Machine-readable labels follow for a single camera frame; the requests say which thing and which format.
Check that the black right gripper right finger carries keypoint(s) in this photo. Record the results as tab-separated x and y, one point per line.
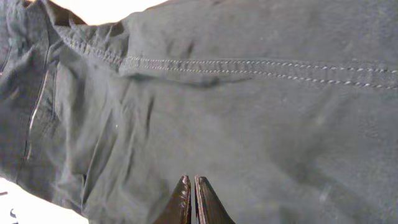
209	209

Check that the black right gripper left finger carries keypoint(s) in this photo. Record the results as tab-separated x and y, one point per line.
179	207

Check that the black shorts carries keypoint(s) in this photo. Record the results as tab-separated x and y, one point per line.
288	108

